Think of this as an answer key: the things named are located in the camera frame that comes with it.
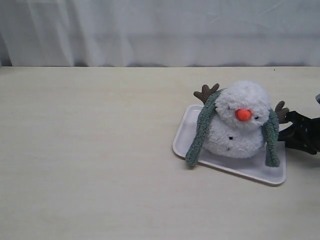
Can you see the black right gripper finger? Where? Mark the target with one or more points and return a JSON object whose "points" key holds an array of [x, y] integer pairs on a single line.
{"points": [[305, 139], [300, 122]]}

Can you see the white plush snowman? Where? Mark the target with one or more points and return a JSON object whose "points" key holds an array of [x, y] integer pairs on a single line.
{"points": [[240, 125]]}

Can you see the green knitted scarf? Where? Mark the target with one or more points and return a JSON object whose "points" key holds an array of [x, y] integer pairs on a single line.
{"points": [[200, 135]]}

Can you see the white plastic tray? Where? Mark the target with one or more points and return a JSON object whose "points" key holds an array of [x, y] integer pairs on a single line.
{"points": [[253, 168]]}

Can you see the white curtain backdrop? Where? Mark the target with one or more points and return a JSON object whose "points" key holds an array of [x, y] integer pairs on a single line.
{"points": [[168, 33]]}

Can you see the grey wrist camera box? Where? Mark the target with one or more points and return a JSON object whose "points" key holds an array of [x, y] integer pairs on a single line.
{"points": [[317, 98]]}

